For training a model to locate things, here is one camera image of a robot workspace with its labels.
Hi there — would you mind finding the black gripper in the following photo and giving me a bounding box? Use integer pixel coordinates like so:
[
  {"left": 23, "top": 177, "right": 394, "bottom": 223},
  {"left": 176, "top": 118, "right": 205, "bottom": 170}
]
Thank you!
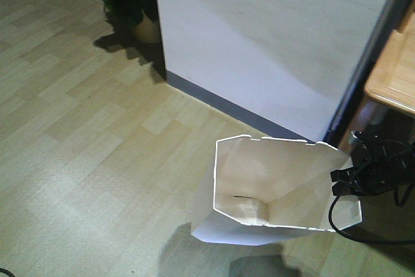
[{"left": 330, "top": 158, "right": 405, "bottom": 197}]

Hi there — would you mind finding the white plastic trash bin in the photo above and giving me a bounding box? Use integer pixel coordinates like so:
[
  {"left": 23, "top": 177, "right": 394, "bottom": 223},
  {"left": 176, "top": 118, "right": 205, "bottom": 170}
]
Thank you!
[{"left": 191, "top": 135, "right": 362, "bottom": 246}]

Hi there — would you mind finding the light wooden desk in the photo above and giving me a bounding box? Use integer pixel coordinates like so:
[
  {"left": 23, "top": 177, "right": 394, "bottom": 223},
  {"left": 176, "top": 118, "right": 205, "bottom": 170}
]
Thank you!
[{"left": 338, "top": 0, "right": 414, "bottom": 153}]

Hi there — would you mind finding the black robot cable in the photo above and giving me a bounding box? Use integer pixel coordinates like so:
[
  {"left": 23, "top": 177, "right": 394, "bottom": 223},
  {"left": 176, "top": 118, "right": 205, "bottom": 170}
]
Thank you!
[{"left": 327, "top": 192, "right": 415, "bottom": 246}]

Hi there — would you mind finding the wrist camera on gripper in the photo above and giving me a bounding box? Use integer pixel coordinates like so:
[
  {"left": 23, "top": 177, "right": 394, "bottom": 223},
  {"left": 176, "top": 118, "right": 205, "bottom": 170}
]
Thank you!
[{"left": 347, "top": 130, "right": 381, "bottom": 147}]

